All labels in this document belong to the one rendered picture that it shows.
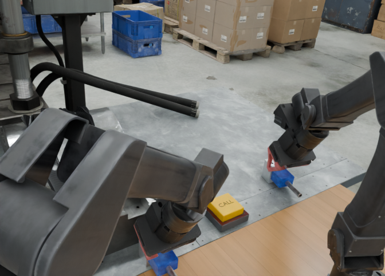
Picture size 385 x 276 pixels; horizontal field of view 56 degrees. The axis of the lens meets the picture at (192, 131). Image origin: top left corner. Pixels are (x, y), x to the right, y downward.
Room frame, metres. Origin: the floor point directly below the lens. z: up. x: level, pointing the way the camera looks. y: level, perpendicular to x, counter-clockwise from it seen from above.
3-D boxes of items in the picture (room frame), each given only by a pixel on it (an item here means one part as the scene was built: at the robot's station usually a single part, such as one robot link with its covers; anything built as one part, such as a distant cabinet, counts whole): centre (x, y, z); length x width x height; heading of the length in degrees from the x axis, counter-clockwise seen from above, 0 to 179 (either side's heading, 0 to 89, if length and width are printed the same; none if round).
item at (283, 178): (0.76, -0.25, 0.83); 0.13 x 0.05 x 0.05; 25
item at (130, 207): (0.55, 0.10, 0.87); 0.05 x 0.05 x 0.04; 36
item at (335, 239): (0.47, -0.31, 0.90); 0.09 x 0.06 x 0.06; 99
